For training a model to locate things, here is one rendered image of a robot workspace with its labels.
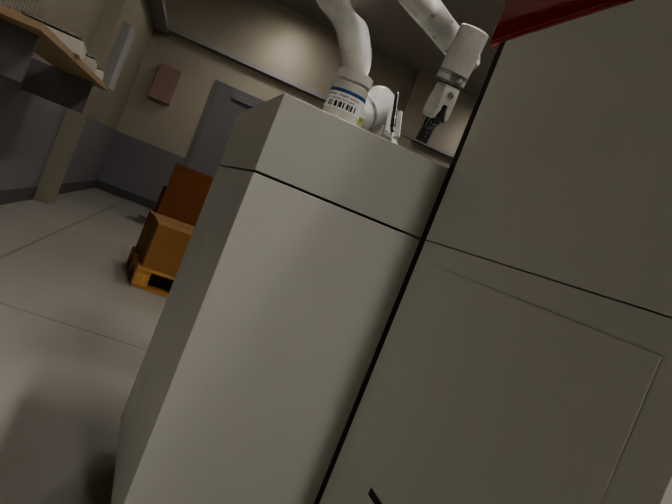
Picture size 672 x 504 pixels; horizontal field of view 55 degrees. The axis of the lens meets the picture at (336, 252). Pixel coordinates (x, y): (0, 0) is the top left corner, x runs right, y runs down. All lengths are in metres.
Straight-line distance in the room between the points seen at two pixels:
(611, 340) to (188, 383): 0.74
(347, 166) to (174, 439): 0.59
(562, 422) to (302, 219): 0.60
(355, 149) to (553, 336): 0.54
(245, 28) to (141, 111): 2.00
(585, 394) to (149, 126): 9.60
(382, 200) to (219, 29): 9.20
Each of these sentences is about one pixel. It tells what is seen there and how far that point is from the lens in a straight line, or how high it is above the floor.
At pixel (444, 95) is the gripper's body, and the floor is 1.22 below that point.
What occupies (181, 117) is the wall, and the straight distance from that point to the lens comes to 10.14.
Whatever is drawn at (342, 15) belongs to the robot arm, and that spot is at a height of 1.37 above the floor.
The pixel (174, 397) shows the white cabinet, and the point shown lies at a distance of 1.22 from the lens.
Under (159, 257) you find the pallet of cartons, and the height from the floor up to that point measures 0.21.
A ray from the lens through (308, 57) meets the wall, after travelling 10.41.
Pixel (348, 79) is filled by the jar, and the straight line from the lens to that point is 1.22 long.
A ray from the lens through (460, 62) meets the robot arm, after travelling 1.84.
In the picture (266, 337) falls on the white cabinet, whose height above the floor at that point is 0.54.
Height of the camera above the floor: 0.78
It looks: 2 degrees down
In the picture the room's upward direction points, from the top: 22 degrees clockwise
